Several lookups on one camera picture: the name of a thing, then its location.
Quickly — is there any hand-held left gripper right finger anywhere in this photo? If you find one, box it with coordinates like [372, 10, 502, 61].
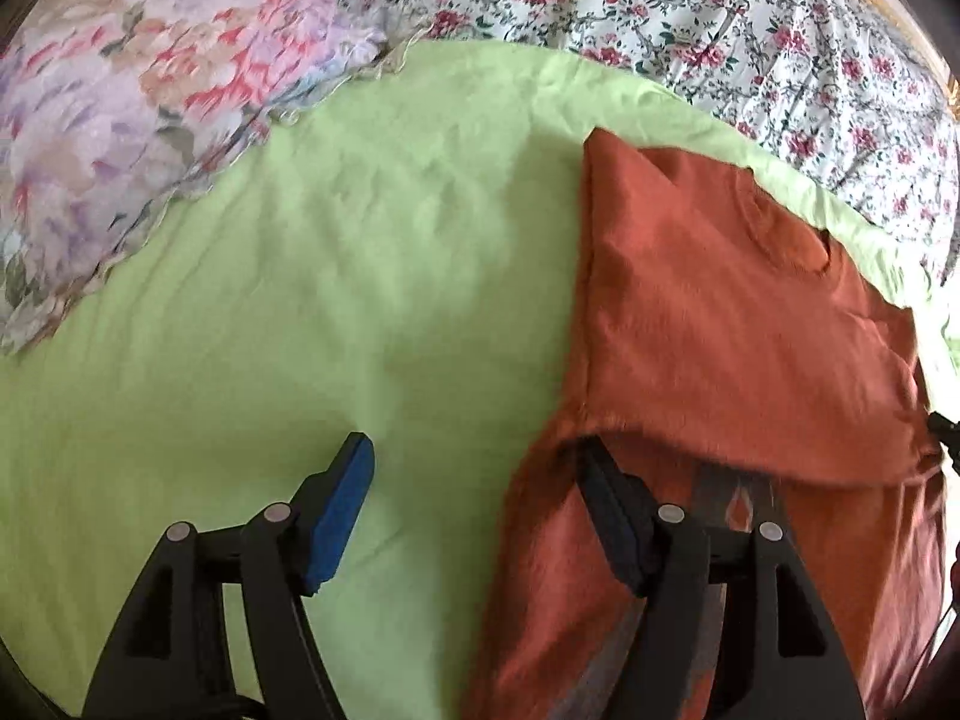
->
[574, 435, 868, 720]

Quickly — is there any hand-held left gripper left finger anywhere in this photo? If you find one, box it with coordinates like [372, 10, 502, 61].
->
[81, 431, 376, 720]

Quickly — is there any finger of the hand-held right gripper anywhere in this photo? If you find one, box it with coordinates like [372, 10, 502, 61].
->
[928, 411, 960, 475]

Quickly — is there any light green bed sheet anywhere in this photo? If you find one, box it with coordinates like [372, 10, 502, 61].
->
[0, 37, 960, 720]

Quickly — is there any purple floral frilled pillow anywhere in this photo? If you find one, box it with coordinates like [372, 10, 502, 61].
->
[0, 0, 387, 357]

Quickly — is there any white rose print quilt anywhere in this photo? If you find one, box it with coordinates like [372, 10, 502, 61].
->
[285, 0, 960, 293]

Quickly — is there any gold picture frame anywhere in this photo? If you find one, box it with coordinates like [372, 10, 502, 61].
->
[817, 0, 960, 121]

